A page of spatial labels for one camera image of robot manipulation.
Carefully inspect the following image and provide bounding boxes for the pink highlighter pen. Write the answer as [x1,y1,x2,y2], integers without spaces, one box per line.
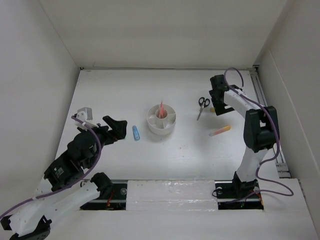
[159,101,165,119]

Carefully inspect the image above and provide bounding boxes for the orange highlighter marker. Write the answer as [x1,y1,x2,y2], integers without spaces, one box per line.
[209,125,231,137]

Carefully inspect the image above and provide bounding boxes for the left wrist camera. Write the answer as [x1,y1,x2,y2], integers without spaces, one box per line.
[71,107,97,131]

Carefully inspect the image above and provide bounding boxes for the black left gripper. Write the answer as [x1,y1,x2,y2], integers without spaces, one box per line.
[80,115,128,168]

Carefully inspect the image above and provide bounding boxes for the aluminium rail at right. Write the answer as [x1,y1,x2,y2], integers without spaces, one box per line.
[250,65,292,179]

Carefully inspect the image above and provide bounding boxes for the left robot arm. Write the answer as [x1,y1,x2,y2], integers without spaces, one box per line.
[0,113,128,240]

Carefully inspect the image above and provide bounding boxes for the front mounting rail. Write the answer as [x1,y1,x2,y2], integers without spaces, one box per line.
[80,180,264,212]

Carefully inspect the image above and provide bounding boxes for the black handled scissors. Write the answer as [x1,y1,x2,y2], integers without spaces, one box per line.
[196,96,210,121]

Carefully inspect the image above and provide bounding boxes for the brown capped pen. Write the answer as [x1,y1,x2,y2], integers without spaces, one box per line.
[158,107,163,119]

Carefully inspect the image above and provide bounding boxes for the white round divided organizer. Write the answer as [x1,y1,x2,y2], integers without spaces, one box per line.
[146,104,177,136]

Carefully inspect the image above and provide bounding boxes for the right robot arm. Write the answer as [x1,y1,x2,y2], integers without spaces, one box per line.
[209,74,279,199]

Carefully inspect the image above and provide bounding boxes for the purple capped pen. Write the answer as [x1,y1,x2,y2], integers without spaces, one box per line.
[162,107,166,118]

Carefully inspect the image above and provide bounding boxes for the blue correction tape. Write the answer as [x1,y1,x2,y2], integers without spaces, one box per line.
[132,125,141,141]

